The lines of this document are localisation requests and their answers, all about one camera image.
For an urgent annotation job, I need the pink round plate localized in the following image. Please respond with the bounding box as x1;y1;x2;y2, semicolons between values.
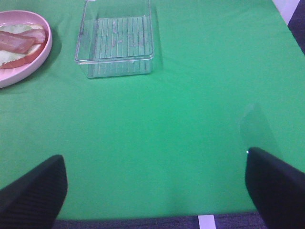
0;10;52;88

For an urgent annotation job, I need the right clear plastic container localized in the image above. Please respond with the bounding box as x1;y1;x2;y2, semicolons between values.
75;0;154;78

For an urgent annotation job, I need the bacon strip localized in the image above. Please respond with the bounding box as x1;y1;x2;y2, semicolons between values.
0;29;46;54

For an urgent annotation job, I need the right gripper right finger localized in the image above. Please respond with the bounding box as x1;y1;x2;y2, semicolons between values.
245;147;305;229

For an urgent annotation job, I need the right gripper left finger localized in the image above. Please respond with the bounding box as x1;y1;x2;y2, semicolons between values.
0;155;68;229

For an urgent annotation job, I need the green tablecloth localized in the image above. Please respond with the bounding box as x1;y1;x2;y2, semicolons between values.
0;0;305;219

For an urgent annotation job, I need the toast bread slice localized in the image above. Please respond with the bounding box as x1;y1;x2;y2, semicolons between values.
0;24;47;69

